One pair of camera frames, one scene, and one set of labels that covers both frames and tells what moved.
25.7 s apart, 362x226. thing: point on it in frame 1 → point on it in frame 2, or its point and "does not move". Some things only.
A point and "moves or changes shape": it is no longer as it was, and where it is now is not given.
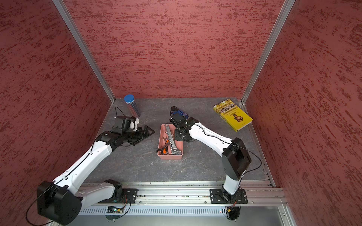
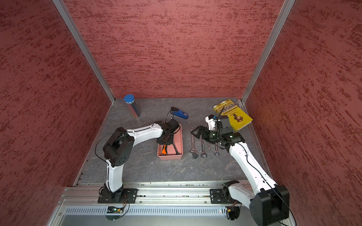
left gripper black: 141,135 → 171,141
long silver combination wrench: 175,150 moves or changes shape
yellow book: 233,115 does not move
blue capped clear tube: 129,99 does not move
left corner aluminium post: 74,29 does not move
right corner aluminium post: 287,7 does not move
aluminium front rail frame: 186,204 does not move
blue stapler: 175,110 does not move
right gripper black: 176,136 → 200,128
